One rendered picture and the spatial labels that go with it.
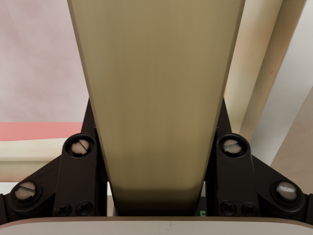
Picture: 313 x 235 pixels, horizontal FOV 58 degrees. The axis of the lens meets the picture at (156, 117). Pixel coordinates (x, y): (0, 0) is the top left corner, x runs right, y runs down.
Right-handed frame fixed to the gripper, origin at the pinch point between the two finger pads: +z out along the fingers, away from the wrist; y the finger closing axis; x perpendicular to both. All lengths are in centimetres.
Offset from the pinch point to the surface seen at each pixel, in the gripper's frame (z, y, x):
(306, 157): 112, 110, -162
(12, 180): 11.6, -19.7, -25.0
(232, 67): 14.7, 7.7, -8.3
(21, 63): 14.7, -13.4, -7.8
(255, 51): 14.6, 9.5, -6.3
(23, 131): 14.8, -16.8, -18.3
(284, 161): 112, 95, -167
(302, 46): 11.1, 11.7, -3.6
